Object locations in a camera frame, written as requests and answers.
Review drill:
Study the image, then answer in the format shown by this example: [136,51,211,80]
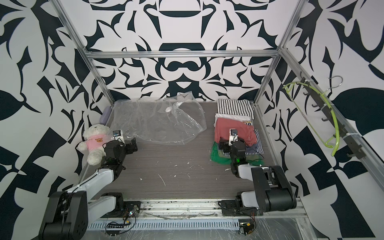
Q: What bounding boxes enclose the white teddy bear pink shirt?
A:
[77,124,112,166]

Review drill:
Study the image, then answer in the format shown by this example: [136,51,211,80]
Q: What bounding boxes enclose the white printed t-shirt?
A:
[214,114,253,127]

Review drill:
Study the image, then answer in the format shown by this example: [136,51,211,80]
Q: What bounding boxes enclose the white slotted cable duct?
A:
[86,218,241,231]

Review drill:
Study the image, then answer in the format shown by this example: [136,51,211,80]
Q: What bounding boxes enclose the black electronics board right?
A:
[238,223,256,236]

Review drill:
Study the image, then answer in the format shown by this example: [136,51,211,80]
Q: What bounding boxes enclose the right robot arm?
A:
[219,139,297,213]

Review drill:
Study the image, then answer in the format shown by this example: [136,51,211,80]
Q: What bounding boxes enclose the black electronics board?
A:
[238,223,256,236]
[105,222,132,237]

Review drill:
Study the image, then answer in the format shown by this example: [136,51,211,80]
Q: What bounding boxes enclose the aluminium frame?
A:
[50,0,384,240]

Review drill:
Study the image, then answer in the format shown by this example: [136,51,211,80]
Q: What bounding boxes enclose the green clothes hanger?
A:
[283,81,334,157]

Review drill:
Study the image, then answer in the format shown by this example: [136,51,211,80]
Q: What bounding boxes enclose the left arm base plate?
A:
[102,193,142,218]

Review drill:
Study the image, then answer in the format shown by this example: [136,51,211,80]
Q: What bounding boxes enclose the red garment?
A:
[214,117,258,147]

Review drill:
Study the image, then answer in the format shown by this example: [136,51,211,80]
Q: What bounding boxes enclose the black electronics board left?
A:
[105,222,132,237]

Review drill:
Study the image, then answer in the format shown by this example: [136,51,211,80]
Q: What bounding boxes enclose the lilac small case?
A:
[100,106,112,125]

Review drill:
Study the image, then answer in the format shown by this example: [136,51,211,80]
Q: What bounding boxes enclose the green garment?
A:
[211,142,264,166]

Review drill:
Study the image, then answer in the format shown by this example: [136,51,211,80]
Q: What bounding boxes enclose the olive green printed t-shirt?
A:
[218,149,231,159]

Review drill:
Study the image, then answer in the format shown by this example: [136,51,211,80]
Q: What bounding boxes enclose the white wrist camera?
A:
[113,130,125,144]
[229,129,239,146]

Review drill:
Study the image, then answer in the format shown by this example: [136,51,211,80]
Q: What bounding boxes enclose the navy blue garment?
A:
[246,144,259,155]

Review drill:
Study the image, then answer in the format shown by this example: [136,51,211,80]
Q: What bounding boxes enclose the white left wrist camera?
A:
[113,130,125,144]

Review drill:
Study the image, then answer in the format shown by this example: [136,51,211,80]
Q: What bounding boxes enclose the black wall hook rack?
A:
[300,73,367,160]

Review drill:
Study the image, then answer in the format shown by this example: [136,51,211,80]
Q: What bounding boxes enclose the blue white striped garment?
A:
[218,129,264,158]

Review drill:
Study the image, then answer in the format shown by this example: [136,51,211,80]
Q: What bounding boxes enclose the clear plastic vacuum bag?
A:
[110,92,207,145]

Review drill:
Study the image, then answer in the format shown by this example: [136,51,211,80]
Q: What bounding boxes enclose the black white striped tank top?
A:
[217,99,255,120]

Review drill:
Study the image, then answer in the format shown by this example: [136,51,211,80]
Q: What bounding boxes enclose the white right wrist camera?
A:
[229,129,239,146]

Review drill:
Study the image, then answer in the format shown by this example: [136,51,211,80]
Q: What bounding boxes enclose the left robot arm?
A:
[37,138,141,240]

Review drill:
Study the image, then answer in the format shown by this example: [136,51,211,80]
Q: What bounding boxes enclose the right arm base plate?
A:
[218,200,264,217]

